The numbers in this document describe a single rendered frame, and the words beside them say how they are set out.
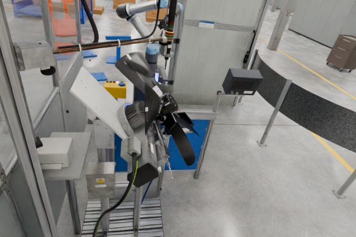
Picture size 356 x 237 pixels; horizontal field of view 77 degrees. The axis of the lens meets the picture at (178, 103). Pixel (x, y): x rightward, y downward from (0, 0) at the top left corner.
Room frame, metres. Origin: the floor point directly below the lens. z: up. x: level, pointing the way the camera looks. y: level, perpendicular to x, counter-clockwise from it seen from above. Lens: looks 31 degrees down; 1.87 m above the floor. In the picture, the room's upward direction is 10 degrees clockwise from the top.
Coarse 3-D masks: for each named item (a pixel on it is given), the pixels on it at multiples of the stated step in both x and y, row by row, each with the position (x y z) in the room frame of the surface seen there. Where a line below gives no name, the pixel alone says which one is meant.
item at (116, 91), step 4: (104, 84) 1.41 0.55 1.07; (108, 84) 1.42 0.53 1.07; (112, 84) 1.43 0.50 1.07; (116, 84) 1.44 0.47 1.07; (124, 84) 1.46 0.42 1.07; (108, 88) 1.38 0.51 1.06; (112, 88) 1.39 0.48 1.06; (116, 88) 1.39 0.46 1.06; (120, 88) 1.40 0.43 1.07; (124, 88) 1.41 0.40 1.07; (112, 92) 1.39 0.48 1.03; (116, 92) 1.39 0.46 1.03; (120, 92) 1.40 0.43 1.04; (124, 92) 1.41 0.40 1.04; (116, 96) 1.39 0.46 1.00; (120, 96) 1.40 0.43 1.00; (124, 96) 1.41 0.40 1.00
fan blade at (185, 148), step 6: (174, 126) 0.98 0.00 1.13; (180, 126) 0.94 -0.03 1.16; (174, 132) 0.97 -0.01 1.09; (180, 132) 0.93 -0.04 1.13; (174, 138) 0.97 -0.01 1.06; (180, 138) 0.93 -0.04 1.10; (186, 138) 0.87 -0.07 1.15; (180, 144) 0.93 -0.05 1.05; (186, 144) 0.87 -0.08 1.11; (180, 150) 0.92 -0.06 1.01; (186, 150) 0.88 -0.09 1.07; (192, 150) 0.81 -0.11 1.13; (186, 156) 0.88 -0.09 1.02; (192, 156) 0.82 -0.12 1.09; (186, 162) 0.89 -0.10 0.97; (192, 162) 0.83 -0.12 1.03
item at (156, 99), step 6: (144, 84) 0.83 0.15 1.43; (144, 90) 0.81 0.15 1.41; (150, 90) 0.87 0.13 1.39; (150, 96) 0.85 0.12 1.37; (156, 96) 0.92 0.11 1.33; (150, 102) 0.84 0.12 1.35; (156, 102) 0.90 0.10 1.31; (150, 108) 0.83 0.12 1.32; (156, 108) 0.91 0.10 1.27; (150, 114) 0.82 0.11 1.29; (156, 114) 0.93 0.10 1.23; (150, 120) 0.83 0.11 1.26
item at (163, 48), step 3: (162, 39) 1.12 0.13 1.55; (165, 39) 1.13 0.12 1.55; (159, 42) 1.14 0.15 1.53; (162, 42) 1.12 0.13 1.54; (165, 42) 1.13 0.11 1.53; (162, 45) 1.14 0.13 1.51; (165, 45) 1.12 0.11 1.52; (162, 48) 1.14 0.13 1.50; (165, 48) 1.13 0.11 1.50; (162, 51) 1.14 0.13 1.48; (165, 51) 1.13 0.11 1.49; (162, 54) 1.14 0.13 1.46; (165, 54) 1.13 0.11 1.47; (168, 54) 1.14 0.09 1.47; (171, 54) 1.15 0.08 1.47
